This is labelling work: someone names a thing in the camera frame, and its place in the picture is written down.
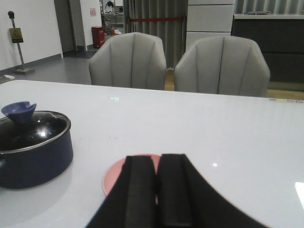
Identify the dark kitchen counter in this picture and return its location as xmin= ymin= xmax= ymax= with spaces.
xmin=232 ymin=14 xmax=304 ymax=83

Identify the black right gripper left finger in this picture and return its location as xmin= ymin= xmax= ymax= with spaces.
xmin=87 ymin=156 xmax=156 ymax=228

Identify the grey chair right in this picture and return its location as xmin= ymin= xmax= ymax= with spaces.
xmin=174 ymin=36 xmax=270 ymax=97

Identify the dark blue saucepan purple handle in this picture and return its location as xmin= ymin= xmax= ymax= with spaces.
xmin=0 ymin=111 xmax=74 ymax=190

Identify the pink bowl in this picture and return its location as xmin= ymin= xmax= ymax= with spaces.
xmin=102 ymin=154 xmax=160 ymax=205

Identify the red bin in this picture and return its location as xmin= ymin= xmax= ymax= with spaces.
xmin=91 ymin=26 xmax=105 ymax=48

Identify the pink wall notice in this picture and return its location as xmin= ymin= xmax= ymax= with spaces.
xmin=90 ymin=8 xmax=96 ymax=17

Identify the red barrier belt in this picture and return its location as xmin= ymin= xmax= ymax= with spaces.
xmin=128 ymin=16 xmax=184 ymax=22

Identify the glass lid with blue knob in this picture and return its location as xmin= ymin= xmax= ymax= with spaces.
xmin=0 ymin=101 xmax=71 ymax=154

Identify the person in background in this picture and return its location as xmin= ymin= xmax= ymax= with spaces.
xmin=105 ymin=0 xmax=114 ymax=13

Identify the yellow warning sign stand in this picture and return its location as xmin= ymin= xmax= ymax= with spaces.
xmin=8 ymin=11 xmax=34 ymax=75

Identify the grey chair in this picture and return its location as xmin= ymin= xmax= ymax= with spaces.
xmin=174 ymin=36 xmax=270 ymax=97
xmin=89 ymin=32 xmax=167 ymax=90

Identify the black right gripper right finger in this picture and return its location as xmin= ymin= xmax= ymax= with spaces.
xmin=157 ymin=154 xmax=264 ymax=228

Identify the white cabinet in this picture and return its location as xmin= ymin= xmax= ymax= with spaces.
xmin=186 ymin=0 xmax=235 ymax=48

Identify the grey chair left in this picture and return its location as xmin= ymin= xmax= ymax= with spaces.
xmin=89 ymin=32 xmax=167 ymax=90

